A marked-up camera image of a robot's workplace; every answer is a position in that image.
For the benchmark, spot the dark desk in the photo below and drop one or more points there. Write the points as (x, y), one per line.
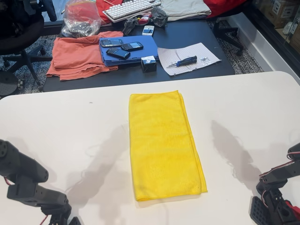
(187, 32)

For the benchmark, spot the black round disc base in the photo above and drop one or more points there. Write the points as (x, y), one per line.
(7, 84)

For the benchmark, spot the red bag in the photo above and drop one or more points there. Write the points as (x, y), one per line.
(222, 5)

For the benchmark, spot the white keyboard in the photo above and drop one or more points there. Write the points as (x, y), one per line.
(130, 9)

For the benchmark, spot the black office chair with jacket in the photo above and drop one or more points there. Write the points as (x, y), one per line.
(25, 61)

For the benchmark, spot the cardboard boxes behind glass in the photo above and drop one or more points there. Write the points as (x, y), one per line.
(279, 9)

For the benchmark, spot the blue folder stack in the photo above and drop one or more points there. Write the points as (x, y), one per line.
(145, 50)

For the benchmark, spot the large clear plastic bag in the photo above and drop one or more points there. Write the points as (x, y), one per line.
(79, 16)

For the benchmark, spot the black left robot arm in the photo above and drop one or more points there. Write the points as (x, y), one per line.
(23, 164)

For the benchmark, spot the beige folded cloth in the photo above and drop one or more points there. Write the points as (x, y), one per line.
(185, 8)

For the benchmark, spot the metal tweezers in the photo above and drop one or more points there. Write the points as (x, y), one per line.
(172, 66)

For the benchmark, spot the grey antistatic bag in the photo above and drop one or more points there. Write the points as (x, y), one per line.
(130, 25)
(159, 16)

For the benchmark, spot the red printed cloth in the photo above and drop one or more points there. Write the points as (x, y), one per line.
(102, 8)

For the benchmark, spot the small clear screw bag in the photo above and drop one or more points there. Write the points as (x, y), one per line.
(205, 60)

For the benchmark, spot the white lined paper sheet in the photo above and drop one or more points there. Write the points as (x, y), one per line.
(187, 50)

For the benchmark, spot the black keypad phone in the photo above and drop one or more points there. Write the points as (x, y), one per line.
(117, 53)
(132, 46)
(110, 42)

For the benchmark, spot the small white blue box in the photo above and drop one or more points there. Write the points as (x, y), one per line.
(148, 30)

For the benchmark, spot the small red yellow item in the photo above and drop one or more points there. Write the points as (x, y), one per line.
(143, 20)

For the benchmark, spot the yellow microfiber towel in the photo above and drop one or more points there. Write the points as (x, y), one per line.
(161, 145)

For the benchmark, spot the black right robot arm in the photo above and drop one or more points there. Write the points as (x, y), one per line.
(288, 175)

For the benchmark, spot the small black box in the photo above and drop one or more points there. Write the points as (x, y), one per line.
(149, 65)

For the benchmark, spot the blue black screwdriver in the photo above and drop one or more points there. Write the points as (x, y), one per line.
(187, 60)

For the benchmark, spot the orange folded cloth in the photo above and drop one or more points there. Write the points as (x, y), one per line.
(75, 54)

